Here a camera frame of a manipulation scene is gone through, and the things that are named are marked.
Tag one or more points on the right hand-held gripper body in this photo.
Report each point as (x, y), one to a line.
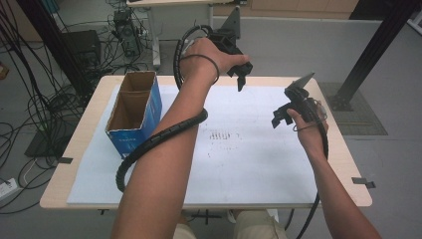
(303, 101)

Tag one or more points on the person's left hand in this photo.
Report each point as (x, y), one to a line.
(199, 61)

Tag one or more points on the person's right hand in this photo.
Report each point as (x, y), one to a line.
(310, 136)

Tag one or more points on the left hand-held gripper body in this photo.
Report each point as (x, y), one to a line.
(226, 40)

